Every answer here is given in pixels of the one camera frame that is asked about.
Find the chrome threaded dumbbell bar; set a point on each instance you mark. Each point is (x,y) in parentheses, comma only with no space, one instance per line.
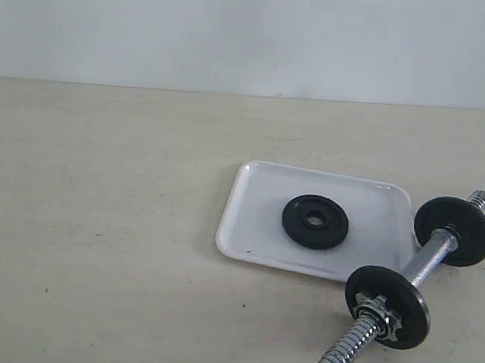
(364,331)

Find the white rectangular plastic tray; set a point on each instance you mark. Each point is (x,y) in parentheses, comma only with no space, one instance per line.
(379,214)

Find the chrome star collar nut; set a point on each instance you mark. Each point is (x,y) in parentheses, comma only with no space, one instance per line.
(375,307)

